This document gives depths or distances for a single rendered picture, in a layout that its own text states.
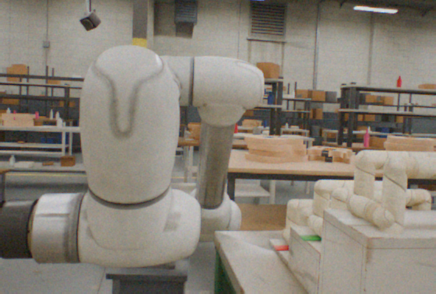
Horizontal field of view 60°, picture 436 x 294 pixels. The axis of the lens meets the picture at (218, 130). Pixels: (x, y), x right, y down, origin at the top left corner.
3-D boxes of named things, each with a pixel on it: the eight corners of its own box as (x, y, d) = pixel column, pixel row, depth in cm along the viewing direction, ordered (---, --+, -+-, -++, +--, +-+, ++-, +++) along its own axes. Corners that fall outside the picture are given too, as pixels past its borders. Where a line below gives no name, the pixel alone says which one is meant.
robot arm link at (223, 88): (181, 214, 153) (235, 215, 155) (180, 250, 141) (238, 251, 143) (189, 43, 103) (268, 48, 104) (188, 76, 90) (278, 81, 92)
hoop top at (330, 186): (317, 196, 77) (318, 181, 77) (311, 193, 80) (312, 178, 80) (406, 197, 80) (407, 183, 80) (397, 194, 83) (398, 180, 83)
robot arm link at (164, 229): (92, 228, 57) (87, 155, 51) (194, 226, 60) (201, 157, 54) (79, 288, 48) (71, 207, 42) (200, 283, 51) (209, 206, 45)
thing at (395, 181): (388, 235, 53) (392, 169, 53) (374, 228, 56) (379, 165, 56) (408, 235, 54) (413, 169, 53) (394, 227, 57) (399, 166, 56)
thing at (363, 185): (357, 218, 61) (361, 160, 61) (348, 212, 65) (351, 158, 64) (375, 218, 62) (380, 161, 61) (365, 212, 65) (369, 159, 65)
